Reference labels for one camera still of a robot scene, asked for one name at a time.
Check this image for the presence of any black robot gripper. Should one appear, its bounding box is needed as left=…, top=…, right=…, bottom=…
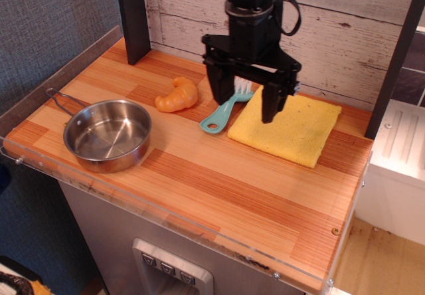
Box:
left=202, top=9, right=301, bottom=124

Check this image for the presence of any yellow cloth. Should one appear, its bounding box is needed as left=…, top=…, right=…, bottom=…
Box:
left=227, top=87, right=342, bottom=168

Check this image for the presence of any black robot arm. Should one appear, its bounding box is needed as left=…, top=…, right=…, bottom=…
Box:
left=202, top=0, right=301, bottom=124

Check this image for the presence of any teal dish brush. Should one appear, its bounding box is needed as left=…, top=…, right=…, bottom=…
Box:
left=200, top=76, right=254, bottom=134

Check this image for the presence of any orange plastic croissant toy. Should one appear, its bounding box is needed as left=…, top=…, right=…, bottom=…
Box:
left=155, top=76, right=198, bottom=113

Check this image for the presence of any stainless steel pan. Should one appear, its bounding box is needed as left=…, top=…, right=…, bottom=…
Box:
left=46, top=88, right=152, bottom=173

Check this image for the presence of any grey toy kitchen cabinet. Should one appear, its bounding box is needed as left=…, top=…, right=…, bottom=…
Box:
left=60, top=182, right=300, bottom=294

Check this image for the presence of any silver dispenser button panel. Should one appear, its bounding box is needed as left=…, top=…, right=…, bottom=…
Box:
left=132, top=238, right=214, bottom=295

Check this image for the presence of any clear acrylic edge guard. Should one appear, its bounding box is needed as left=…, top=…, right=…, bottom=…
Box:
left=4, top=131, right=372, bottom=294

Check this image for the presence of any orange object bottom left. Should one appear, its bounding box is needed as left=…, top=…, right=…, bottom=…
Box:
left=29, top=280, right=52, bottom=295

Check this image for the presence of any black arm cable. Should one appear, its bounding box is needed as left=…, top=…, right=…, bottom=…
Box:
left=277, top=0, right=302, bottom=37

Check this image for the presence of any dark left shelf post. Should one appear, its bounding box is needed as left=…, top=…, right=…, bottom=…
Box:
left=118, top=0, right=151, bottom=65

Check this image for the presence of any dark shelf post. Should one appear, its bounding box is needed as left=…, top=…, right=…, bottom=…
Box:
left=118, top=0, right=151, bottom=65
left=365, top=0, right=424, bottom=140

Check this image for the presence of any dark right shelf post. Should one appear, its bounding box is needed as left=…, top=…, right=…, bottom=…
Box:
left=365, top=0, right=424, bottom=140

